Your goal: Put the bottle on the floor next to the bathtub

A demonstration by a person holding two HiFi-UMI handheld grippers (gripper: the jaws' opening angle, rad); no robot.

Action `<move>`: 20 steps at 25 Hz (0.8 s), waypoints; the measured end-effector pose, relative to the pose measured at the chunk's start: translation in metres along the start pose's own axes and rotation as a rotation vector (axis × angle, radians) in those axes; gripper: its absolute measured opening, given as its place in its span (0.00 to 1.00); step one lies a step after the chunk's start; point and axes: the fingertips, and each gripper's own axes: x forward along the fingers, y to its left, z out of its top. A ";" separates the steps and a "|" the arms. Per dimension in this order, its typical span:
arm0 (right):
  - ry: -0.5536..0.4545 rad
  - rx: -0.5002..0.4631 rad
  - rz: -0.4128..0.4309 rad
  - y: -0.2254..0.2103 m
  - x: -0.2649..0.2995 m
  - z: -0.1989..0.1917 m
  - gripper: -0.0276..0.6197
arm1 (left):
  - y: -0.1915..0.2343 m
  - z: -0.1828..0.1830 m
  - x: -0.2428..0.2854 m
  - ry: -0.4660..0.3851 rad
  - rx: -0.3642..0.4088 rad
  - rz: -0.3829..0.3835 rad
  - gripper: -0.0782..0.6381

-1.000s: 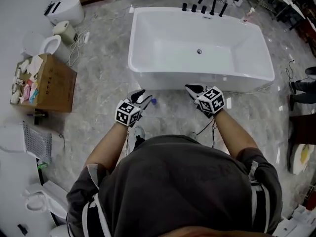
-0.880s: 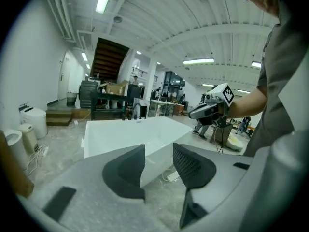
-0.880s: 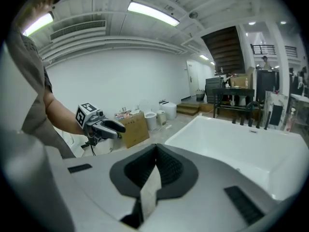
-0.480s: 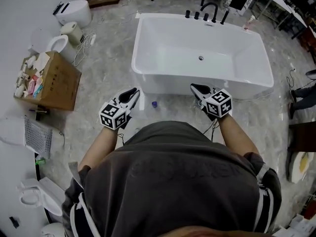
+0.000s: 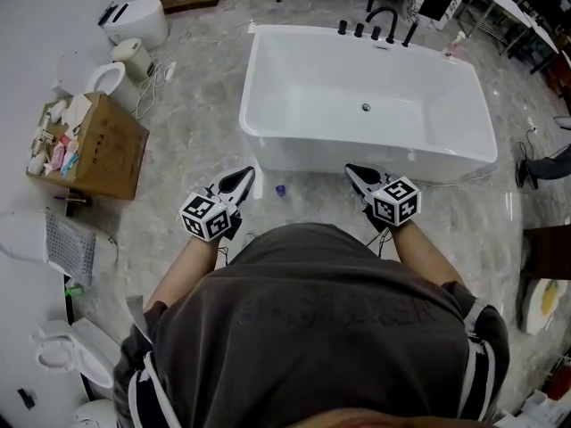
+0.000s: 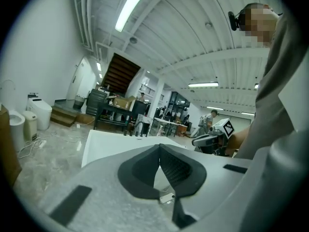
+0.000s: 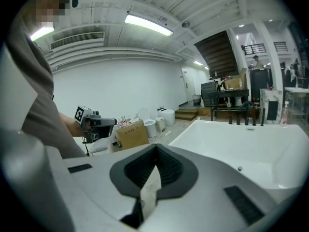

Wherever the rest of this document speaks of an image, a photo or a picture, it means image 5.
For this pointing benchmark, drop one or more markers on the white perforated panel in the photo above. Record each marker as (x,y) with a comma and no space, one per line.
(71,248)

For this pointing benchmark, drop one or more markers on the white toilet lid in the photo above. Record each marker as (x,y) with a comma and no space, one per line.
(22,236)

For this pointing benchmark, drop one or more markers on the white smart toilet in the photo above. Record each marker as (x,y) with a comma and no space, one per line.
(138,22)

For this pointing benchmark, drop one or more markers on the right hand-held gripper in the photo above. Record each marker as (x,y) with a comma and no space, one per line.
(397,203)

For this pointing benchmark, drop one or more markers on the white pump bottle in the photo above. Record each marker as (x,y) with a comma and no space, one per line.
(459,43)

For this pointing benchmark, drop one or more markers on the person's grey t-shirt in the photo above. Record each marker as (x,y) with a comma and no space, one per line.
(312,337)

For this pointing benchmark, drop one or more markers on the white open toilet bowl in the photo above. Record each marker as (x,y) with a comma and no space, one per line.
(111,87)

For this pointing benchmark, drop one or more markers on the person's right forearm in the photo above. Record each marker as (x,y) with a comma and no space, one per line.
(419,252)

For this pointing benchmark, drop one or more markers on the grey marble floor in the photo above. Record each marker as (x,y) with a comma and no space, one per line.
(201,141)

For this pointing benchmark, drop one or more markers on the white top metal table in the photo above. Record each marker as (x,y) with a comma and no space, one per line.
(544,43)
(504,2)

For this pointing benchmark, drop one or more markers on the white round toilet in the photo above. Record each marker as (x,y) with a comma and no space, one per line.
(96,415)

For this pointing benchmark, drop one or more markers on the small black device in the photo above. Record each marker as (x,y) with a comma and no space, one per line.
(27,398)

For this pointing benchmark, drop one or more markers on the beige waste bin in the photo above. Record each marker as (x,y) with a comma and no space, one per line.
(134,60)

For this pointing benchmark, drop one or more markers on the white power strip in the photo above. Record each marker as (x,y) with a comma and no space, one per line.
(169,70)

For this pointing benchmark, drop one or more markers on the pile of toiletry packets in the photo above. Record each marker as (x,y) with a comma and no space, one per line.
(53,145)

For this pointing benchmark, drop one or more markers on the brown cardboard box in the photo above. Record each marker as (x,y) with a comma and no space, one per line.
(111,150)

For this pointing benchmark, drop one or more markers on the white bathtub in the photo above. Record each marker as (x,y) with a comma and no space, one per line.
(334,83)

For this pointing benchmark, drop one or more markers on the person's face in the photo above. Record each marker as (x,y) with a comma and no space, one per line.
(392,419)

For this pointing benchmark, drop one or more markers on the dark wooden stool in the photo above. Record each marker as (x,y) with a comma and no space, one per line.
(548,252)

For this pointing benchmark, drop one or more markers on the white basin with yellow cloth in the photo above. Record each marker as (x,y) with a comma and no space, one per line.
(535,310)

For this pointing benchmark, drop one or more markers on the black hand shower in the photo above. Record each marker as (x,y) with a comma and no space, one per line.
(410,34)

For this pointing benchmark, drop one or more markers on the white display platform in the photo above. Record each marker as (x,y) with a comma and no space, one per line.
(22,306)

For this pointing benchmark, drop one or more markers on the white carton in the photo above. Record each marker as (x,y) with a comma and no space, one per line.
(542,404)

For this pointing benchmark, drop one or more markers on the blue bottle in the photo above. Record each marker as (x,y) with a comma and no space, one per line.
(280,191)

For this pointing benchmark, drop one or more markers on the black faucet knob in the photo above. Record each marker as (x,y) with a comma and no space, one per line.
(342,27)
(376,33)
(358,30)

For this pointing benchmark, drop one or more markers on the black curved faucet spout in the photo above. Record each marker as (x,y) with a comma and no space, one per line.
(381,11)

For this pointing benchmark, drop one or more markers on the white toilet seat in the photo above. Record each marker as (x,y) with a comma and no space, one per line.
(85,355)

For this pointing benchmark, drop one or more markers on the small green packet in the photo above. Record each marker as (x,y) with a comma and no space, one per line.
(74,291)

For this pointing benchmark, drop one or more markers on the person's left forearm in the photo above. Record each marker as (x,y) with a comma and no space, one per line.
(192,265)

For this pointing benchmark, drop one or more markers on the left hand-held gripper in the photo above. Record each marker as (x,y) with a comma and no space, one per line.
(205,216)

